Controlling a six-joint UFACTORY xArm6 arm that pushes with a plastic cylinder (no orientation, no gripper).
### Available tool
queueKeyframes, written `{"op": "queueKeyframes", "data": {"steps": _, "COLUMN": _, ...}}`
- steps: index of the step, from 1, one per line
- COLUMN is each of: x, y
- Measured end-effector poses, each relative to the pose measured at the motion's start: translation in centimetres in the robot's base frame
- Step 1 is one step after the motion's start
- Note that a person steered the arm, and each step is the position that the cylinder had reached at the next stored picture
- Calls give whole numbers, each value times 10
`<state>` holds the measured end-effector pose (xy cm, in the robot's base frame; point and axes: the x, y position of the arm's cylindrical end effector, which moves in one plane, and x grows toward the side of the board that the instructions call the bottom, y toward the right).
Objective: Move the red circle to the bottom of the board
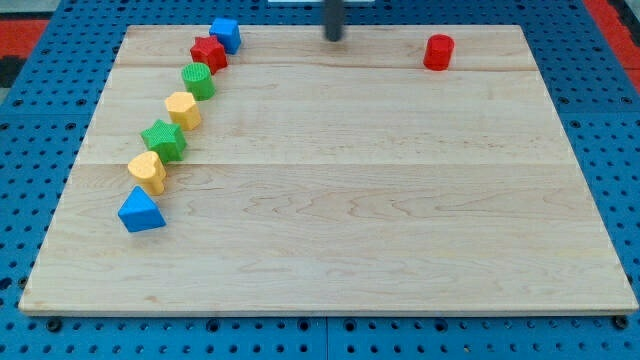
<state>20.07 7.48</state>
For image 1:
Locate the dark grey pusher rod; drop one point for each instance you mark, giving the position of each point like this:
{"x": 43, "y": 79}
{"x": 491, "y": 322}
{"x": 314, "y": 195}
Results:
{"x": 334, "y": 17}

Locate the green cylinder block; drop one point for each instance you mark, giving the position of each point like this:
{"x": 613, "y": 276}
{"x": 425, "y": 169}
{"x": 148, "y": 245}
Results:
{"x": 198, "y": 81}

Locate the red star block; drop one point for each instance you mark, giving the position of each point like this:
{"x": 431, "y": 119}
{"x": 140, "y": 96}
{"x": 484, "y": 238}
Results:
{"x": 209, "y": 51}

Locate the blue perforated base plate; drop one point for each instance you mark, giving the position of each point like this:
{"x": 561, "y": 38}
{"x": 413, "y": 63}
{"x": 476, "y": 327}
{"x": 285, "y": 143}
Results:
{"x": 48, "y": 109}

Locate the green star block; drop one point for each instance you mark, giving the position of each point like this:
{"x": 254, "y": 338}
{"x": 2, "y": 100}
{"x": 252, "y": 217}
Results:
{"x": 166, "y": 139}

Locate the red cylinder block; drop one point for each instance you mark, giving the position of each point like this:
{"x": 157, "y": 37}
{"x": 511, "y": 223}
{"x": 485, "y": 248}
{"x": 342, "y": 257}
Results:
{"x": 438, "y": 53}

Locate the blue triangle block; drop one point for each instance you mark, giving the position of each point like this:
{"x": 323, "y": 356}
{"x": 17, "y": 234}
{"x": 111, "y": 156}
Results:
{"x": 139, "y": 212}

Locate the yellow heart block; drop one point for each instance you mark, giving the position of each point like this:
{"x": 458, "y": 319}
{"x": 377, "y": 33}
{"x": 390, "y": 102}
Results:
{"x": 149, "y": 172}

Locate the wooden board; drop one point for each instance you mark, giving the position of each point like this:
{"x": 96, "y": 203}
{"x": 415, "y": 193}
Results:
{"x": 334, "y": 179}

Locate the blue cube block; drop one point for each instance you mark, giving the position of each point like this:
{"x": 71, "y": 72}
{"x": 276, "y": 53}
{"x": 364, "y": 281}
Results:
{"x": 227, "y": 33}

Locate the yellow hexagon block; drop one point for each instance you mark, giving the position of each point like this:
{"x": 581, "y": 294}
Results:
{"x": 183, "y": 110}

